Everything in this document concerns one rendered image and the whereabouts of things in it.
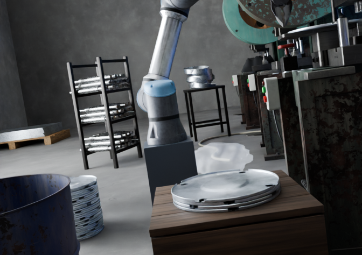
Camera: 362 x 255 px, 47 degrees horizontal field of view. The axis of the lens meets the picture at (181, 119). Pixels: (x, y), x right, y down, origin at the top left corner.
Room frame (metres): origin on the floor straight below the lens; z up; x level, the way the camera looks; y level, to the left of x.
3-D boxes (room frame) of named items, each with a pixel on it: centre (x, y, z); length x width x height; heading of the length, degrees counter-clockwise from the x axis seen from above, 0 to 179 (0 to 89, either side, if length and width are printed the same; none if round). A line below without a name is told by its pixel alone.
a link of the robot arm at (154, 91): (1.58, 0.06, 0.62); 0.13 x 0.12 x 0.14; 16
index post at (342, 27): (1.34, -0.55, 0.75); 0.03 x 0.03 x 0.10; 84
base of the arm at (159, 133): (1.57, 0.06, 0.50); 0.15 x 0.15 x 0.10
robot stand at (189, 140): (1.57, 0.06, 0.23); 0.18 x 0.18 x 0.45; 3
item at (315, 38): (1.52, -0.52, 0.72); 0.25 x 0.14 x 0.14; 84
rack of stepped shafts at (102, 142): (3.77, 0.67, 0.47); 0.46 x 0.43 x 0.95; 64
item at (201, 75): (4.59, -0.29, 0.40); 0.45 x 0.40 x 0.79; 6
